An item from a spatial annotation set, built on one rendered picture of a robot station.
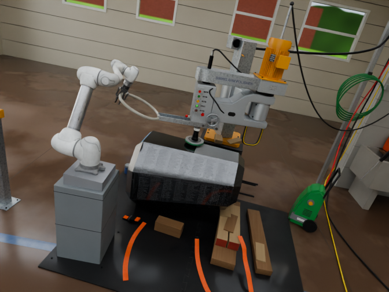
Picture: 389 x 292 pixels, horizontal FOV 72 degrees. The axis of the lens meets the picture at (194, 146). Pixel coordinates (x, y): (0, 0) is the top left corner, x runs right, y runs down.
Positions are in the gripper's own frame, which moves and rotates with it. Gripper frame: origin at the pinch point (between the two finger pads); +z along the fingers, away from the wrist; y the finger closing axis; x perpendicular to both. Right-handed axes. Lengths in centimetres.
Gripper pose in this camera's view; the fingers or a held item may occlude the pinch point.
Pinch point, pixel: (118, 101)
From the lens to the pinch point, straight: 303.3
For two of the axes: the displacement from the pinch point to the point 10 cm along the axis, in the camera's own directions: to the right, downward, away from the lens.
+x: 1.4, -3.1, 9.4
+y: 8.3, 5.6, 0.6
